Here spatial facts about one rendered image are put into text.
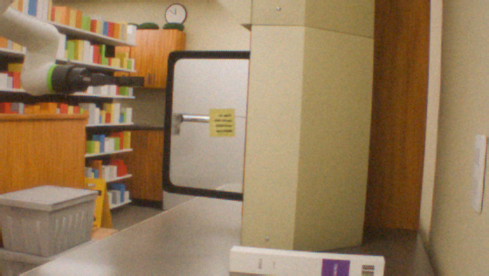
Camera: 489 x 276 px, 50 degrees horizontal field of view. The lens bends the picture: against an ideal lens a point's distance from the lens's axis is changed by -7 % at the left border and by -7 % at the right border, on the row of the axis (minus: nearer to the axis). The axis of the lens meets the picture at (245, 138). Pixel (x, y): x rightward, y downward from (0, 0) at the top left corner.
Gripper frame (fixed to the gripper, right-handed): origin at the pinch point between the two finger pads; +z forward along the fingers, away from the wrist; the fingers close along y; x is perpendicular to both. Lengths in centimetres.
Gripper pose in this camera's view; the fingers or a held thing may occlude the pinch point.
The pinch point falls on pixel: (133, 81)
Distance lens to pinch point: 165.9
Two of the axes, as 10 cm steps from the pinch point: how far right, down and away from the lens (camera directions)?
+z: 9.7, 0.7, -2.2
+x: -0.6, 10.0, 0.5
